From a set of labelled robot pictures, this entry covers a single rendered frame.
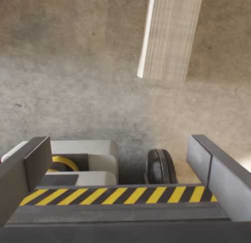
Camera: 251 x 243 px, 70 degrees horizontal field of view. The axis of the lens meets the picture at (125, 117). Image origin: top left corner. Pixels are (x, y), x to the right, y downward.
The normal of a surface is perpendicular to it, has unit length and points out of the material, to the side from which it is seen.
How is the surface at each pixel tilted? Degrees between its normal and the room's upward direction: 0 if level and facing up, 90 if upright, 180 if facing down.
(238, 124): 0
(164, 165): 60
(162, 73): 0
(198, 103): 0
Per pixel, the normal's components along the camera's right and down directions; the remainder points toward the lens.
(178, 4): 0.03, 0.26
